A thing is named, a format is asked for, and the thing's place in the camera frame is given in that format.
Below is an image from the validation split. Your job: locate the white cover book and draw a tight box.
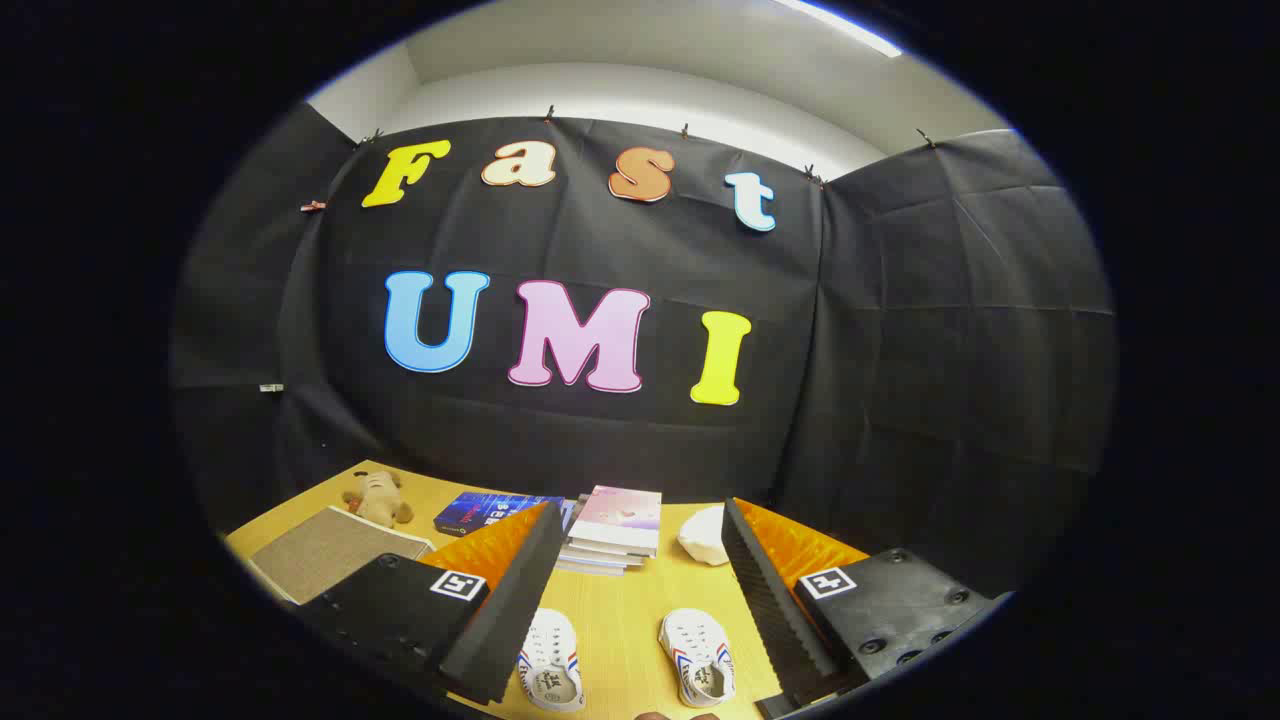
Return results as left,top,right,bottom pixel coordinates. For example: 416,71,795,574
562,540,651,567

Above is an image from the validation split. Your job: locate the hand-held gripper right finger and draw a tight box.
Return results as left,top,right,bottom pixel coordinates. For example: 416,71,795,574
722,497,1013,706

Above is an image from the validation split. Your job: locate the white canvas shoe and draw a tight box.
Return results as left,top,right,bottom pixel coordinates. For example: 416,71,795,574
658,608,736,709
517,608,586,713

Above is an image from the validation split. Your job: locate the light blue cover book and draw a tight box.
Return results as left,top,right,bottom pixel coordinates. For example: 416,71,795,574
555,555,641,578

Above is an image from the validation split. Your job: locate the beige plush dog toy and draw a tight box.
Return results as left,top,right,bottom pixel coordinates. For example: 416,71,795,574
342,470,414,528

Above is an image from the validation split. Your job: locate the pink cover book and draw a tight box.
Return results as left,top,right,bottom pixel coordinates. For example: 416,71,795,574
575,486,663,558

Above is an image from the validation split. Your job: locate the beige fabric storage box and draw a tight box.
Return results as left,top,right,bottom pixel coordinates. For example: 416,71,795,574
250,505,436,606

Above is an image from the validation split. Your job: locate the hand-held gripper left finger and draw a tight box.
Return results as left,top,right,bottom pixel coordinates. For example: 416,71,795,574
300,502,566,706

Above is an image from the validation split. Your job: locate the white plush toy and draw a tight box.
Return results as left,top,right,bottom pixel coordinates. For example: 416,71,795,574
677,504,731,567

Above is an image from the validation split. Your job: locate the dark blue book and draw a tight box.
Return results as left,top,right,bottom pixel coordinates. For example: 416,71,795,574
433,491,566,538

